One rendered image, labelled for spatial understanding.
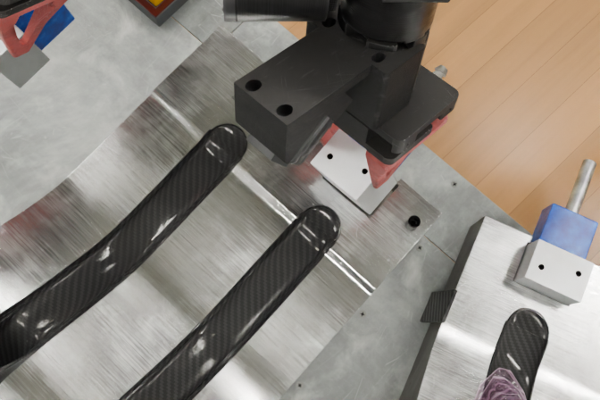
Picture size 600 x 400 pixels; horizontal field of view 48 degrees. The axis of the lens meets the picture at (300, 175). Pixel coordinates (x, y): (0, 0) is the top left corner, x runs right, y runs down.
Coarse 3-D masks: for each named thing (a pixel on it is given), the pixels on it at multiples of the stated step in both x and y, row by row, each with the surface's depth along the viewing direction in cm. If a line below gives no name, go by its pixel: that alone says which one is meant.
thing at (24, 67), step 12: (60, 12) 55; (24, 24) 54; (48, 24) 55; (60, 24) 56; (48, 36) 56; (0, 48) 53; (36, 48) 55; (0, 60) 53; (12, 60) 54; (24, 60) 55; (36, 60) 56; (48, 60) 58; (0, 72) 54; (12, 72) 55; (24, 72) 56; (36, 72) 58; (24, 84) 58
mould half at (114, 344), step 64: (192, 64) 60; (256, 64) 60; (128, 128) 59; (192, 128) 58; (64, 192) 57; (128, 192) 58; (256, 192) 57; (320, 192) 57; (0, 256) 53; (64, 256) 55; (192, 256) 56; (256, 256) 56; (384, 256) 55; (128, 320) 53; (192, 320) 55; (320, 320) 55; (0, 384) 49; (64, 384) 49; (128, 384) 51; (256, 384) 53
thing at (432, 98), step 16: (352, 32) 41; (384, 48) 40; (400, 48) 40; (416, 80) 45; (432, 80) 45; (416, 96) 44; (432, 96) 44; (448, 96) 45; (400, 112) 43; (416, 112) 44; (432, 112) 44; (448, 112) 45; (384, 128) 43; (400, 128) 43; (416, 128) 43; (400, 144) 42
